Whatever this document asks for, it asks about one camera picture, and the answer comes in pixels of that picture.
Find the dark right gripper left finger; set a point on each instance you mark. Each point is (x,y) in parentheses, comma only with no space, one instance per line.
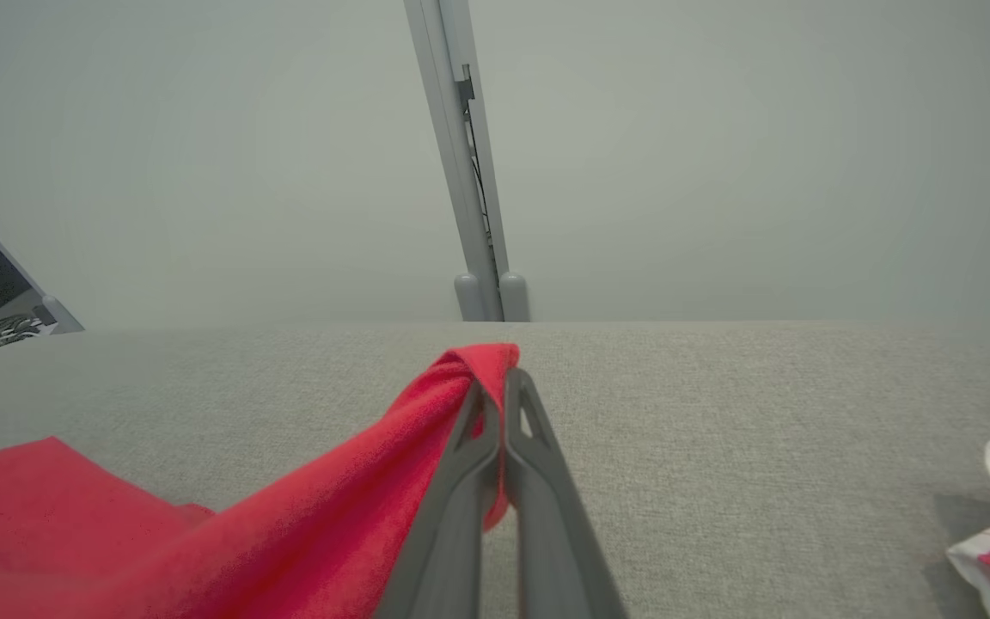
(452,524)

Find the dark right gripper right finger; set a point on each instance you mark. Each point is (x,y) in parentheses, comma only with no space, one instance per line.
(546,524)

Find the plain red garment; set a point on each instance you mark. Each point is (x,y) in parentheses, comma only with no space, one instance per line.
(289,533)

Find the grey fabric sofa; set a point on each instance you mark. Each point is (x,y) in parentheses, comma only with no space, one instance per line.
(761,447)

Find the grey partition joining post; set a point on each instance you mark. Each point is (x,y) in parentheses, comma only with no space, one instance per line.
(461,215)

